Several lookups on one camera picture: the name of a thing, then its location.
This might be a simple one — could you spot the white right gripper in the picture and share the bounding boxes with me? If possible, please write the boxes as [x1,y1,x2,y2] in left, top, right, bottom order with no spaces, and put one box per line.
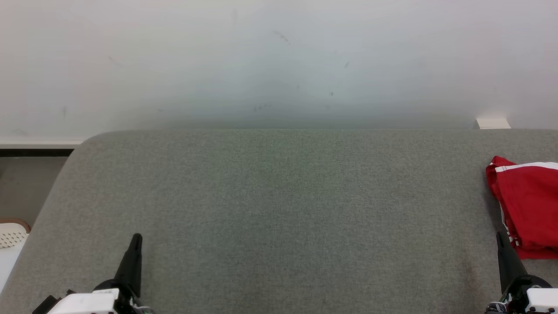
[485,231,558,314]

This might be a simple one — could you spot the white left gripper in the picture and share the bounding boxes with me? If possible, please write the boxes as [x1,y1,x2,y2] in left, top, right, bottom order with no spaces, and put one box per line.
[46,233,154,314]

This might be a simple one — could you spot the red shorts with number 23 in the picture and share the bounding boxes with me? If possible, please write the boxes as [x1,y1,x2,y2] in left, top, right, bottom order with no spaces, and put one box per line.
[485,156,558,251]

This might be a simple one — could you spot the white laundry basket brown rim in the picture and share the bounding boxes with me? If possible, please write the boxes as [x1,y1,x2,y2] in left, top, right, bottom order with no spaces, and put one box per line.
[0,218,32,291]

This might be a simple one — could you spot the grey fabric sofa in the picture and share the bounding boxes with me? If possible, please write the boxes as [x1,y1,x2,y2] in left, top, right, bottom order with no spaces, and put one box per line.
[0,129,558,314]

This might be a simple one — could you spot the small white box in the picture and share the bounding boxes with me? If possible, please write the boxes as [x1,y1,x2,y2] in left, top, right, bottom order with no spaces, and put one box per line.
[475,117,512,130]

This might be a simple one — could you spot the white baseboard strip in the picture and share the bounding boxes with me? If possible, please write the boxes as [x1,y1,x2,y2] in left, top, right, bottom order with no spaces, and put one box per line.
[0,138,86,149]

